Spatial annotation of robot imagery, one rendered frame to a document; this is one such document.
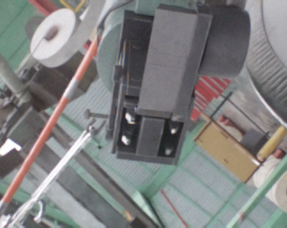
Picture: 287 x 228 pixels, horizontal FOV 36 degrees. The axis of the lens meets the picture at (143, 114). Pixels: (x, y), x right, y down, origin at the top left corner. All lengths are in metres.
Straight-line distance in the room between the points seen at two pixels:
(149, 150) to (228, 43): 0.15
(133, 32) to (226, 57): 0.15
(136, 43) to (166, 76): 0.12
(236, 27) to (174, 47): 0.07
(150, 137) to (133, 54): 0.10
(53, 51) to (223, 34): 0.77
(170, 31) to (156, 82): 0.06
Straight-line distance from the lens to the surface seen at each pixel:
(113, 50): 0.60
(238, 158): 10.79
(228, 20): 0.45
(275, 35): 0.62
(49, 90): 1.29
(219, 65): 0.45
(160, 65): 0.43
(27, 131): 1.26
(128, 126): 0.51
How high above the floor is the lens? 1.43
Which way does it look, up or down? 2 degrees up
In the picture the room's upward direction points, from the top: 140 degrees counter-clockwise
